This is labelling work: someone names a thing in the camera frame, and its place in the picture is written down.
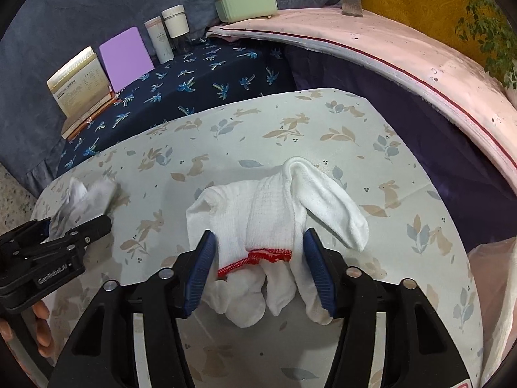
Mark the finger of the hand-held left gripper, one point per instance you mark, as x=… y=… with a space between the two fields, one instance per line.
x=24 y=232
x=93 y=228

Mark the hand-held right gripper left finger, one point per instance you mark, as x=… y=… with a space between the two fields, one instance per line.
x=200 y=275

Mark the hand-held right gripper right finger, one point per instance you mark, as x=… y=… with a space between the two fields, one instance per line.
x=319 y=275

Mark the white paper tissue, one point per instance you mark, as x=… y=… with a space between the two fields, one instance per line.
x=80 y=200

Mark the white knit glove red cuff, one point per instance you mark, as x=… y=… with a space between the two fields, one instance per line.
x=222 y=214
x=282 y=210

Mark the bin with white plastic liner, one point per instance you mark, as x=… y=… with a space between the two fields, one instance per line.
x=501 y=291

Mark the person's left hand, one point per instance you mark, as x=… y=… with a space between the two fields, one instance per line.
x=42 y=327

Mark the brown notebook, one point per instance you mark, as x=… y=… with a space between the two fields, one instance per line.
x=87 y=119

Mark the cream desk calendar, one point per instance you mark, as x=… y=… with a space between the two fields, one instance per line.
x=78 y=85

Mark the pale rabbit print tablecloth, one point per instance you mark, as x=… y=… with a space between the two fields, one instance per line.
x=363 y=129

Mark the purple board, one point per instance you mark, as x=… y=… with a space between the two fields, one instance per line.
x=125 y=60

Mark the dark purple cloth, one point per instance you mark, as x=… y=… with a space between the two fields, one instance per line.
x=404 y=121

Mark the navy palm print cloth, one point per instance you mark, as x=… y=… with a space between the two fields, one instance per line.
x=202 y=76

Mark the white tube bottle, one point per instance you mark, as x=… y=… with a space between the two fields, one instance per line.
x=159 y=40

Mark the pink cloth with red stripe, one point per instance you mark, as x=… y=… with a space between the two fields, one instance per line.
x=383 y=44

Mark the pale green tissue box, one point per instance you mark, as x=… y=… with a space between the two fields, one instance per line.
x=246 y=4

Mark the green plant in white pot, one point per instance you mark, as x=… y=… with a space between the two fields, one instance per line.
x=488 y=24

